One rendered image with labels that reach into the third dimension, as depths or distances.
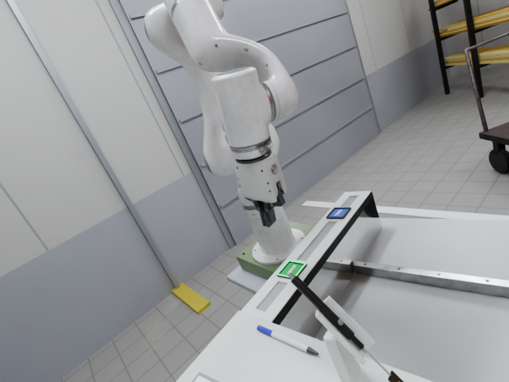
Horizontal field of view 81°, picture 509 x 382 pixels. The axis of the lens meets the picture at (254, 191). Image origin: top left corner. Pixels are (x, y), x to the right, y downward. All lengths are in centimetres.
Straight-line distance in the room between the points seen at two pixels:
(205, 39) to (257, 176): 28
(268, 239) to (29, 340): 224
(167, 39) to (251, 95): 41
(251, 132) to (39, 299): 241
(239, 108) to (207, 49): 15
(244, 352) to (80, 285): 225
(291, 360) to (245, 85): 47
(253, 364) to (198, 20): 64
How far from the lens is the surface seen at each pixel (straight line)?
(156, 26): 92
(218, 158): 84
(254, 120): 55
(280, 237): 96
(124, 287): 285
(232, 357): 63
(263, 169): 58
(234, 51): 64
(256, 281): 103
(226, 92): 54
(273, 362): 58
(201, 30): 66
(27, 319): 282
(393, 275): 86
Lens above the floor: 138
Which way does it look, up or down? 18 degrees down
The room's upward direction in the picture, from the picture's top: 23 degrees counter-clockwise
